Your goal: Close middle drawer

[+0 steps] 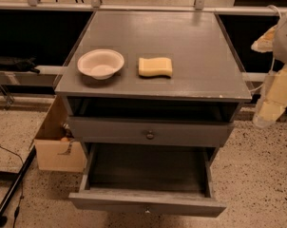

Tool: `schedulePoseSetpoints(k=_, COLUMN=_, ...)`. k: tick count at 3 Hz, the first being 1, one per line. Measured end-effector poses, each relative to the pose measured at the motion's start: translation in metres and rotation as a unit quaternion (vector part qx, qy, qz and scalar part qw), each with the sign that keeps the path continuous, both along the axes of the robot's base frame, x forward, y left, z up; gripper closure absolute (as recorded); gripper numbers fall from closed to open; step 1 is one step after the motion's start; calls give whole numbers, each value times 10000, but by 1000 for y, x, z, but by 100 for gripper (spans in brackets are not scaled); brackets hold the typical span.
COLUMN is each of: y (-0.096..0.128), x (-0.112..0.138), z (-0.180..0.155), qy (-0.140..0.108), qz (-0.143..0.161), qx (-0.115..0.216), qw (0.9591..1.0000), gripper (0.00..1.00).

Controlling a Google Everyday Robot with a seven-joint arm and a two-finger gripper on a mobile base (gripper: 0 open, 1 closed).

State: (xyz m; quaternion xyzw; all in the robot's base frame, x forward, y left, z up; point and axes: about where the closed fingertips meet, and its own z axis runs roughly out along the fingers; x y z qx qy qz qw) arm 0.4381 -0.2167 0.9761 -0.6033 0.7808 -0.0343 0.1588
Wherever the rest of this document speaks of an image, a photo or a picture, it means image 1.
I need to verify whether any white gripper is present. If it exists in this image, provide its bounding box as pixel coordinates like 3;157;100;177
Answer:
251;26;287;128

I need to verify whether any grey drawer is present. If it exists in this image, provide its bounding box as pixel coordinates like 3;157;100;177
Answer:
67;117;234;147
69;143;226;218

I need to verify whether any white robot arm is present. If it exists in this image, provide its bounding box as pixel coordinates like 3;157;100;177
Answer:
251;11;287;128

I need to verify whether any grey wooden drawer cabinet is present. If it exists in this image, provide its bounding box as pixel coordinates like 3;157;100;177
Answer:
53;10;253;163

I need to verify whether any grey top drawer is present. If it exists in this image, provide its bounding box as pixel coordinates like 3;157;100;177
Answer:
67;117;234;147

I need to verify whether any yellow sponge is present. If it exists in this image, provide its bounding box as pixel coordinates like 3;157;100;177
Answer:
139;57;173;77

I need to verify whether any white paper bowl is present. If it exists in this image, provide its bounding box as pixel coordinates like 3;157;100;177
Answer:
77;49;124;80

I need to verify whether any cardboard box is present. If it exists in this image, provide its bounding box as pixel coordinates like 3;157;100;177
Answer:
34;96;86;172

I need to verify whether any black pole on floor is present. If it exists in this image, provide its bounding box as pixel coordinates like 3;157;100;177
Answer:
0;147;36;228

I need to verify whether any white cable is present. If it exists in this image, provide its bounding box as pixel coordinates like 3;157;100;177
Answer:
247;4;283;95

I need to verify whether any black bag on rail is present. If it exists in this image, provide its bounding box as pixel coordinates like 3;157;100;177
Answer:
0;56;40;74

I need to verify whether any black floor cable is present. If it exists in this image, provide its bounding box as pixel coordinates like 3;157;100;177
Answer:
0;139;26;228

